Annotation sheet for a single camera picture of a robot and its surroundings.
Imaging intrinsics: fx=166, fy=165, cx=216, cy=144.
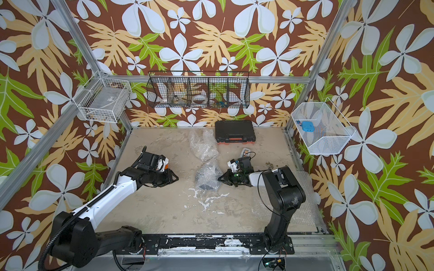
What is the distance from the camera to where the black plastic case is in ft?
3.61

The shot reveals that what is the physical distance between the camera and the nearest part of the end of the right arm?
75 centimetres

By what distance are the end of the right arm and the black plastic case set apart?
0.25 m
